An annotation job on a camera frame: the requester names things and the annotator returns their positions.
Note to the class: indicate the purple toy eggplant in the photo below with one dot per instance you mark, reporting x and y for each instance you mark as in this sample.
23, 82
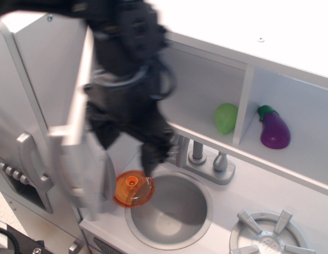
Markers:
275, 132

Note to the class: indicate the round silver toy sink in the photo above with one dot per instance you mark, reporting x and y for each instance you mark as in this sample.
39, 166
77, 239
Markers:
177, 216

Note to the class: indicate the grey toy faucet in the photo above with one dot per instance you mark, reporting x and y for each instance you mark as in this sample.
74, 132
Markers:
193, 156

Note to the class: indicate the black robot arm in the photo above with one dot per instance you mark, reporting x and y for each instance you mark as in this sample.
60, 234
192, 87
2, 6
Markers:
129, 78

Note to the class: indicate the white toy microwave door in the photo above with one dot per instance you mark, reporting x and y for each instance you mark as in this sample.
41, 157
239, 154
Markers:
84, 169

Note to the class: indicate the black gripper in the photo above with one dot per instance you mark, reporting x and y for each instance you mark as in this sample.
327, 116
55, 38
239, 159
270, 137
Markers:
131, 108

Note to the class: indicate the grey toy ice dispenser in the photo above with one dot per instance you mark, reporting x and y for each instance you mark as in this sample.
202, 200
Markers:
20, 185

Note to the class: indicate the grey toy stove burner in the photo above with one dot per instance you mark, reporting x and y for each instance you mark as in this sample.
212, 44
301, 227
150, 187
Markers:
266, 232

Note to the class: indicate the green toy pear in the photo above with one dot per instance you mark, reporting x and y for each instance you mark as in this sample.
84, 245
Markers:
225, 117

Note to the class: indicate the black mount with screw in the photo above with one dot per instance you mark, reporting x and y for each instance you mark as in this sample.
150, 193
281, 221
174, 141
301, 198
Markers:
13, 241

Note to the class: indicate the grey toy fridge handle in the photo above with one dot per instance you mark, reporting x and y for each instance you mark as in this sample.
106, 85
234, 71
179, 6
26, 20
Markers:
32, 164

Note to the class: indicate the orange transparent plastic lid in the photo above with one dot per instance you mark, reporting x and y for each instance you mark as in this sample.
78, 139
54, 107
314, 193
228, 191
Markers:
133, 189

